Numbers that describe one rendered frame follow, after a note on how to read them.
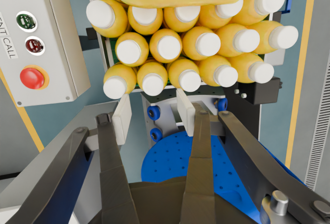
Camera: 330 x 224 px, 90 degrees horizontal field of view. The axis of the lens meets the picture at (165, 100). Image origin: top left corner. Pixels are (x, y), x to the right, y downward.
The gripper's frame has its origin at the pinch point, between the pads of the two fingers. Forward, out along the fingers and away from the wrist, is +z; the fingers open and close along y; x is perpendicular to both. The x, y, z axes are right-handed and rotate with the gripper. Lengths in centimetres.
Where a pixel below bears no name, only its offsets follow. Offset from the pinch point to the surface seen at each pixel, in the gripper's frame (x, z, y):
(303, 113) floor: -74, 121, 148
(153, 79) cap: 0.9, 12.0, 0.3
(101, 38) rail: 8.8, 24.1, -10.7
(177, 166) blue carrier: -19.5, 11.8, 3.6
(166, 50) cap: 5.8, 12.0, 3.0
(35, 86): 1.9, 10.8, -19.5
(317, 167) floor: -149, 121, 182
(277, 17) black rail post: 10.2, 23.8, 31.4
